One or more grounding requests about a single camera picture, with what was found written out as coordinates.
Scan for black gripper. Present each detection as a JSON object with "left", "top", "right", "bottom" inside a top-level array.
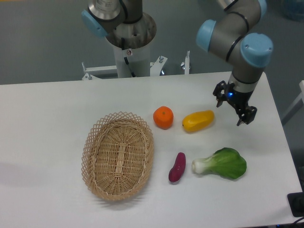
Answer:
[{"left": 213, "top": 81, "right": 257, "bottom": 125}]

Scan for yellow mango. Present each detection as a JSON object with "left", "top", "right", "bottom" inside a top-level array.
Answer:
[{"left": 182, "top": 110, "right": 215, "bottom": 133}]

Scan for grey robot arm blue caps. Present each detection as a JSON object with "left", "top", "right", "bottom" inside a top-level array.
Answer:
[{"left": 81, "top": 0, "right": 273, "bottom": 124}]

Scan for green bok choy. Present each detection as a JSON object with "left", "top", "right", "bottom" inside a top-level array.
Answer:
[{"left": 191, "top": 147, "right": 247, "bottom": 180}]

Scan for orange tangerine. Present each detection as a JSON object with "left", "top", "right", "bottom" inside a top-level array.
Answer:
[{"left": 153, "top": 106, "right": 174, "bottom": 130}]

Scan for purple sweet potato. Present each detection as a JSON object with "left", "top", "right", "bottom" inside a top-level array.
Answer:
[{"left": 168, "top": 152, "right": 186, "bottom": 182}]

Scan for black box at table edge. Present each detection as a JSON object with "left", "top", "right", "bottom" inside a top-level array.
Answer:
[{"left": 287, "top": 192, "right": 304, "bottom": 217}]

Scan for woven wicker basket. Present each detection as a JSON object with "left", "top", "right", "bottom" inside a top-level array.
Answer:
[{"left": 81, "top": 112, "right": 154, "bottom": 201}]

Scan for white table leg frame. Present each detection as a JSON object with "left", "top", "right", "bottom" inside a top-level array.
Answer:
[{"left": 281, "top": 80, "right": 304, "bottom": 125}]

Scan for white metal base frame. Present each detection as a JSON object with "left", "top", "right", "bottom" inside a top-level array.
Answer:
[{"left": 82, "top": 50, "right": 191, "bottom": 80}]

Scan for black cable on pedestal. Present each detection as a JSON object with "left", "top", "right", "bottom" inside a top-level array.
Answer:
[{"left": 121, "top": 38, "right": 136, "bottom": 78}]

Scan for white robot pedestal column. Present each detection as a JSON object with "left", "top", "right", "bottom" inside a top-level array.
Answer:
[{"left": 105, "top": 11, "right": 157, "bottom": 78}]

